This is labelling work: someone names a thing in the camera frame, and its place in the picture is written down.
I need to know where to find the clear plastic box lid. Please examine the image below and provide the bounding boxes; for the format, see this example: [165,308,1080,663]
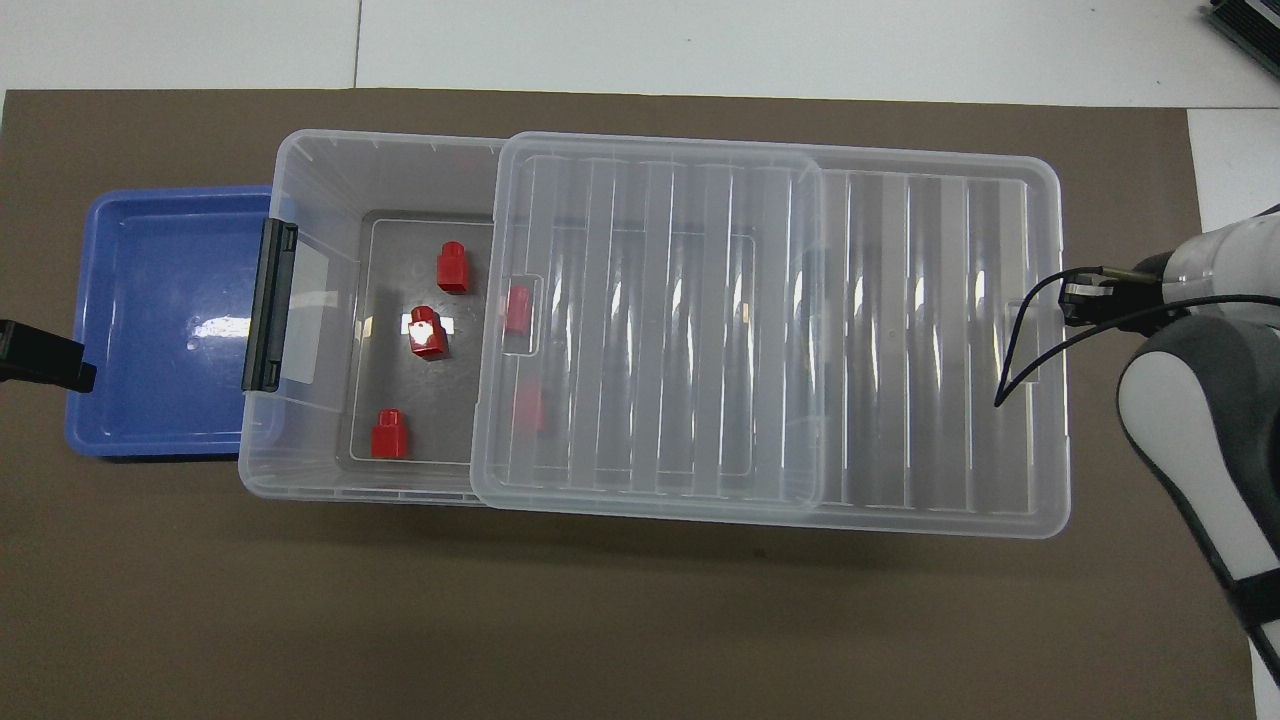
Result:
[469,130,1073,541]

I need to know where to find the clear plastic storage box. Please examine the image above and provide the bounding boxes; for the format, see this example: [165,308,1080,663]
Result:
[238,128,828,511]

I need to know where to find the black box latch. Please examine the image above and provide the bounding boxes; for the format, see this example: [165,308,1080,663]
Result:
[241,218,300,394]

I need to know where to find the blue plastic tray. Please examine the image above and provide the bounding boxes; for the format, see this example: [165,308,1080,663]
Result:
[64,184,289,462]

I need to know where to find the black stand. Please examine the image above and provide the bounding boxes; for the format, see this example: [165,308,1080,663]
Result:
[1202,0,1280,53]

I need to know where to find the black cable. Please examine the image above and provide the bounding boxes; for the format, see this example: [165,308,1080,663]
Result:
[994,264,1193,409]

